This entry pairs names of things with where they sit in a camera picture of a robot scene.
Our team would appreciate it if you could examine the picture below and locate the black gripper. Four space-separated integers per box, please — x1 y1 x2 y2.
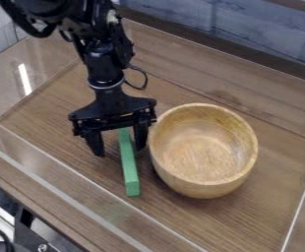
69 88 157 157

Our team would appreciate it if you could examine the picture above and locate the green rectangular stick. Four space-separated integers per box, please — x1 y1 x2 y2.
118 128 141 197

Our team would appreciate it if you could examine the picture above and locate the round wooden bowl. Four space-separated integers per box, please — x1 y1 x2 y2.
149 103 260 199

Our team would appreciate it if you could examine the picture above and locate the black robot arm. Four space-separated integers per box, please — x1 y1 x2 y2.
0 0 157 157

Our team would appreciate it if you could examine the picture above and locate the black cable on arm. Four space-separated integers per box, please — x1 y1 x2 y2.
122 64 150 92

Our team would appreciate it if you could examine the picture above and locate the clear acrylic tray wall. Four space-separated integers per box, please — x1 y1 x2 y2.
0 124 205 252

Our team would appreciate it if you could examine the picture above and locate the black table frame bracket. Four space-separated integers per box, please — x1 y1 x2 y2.
14 207 61 252

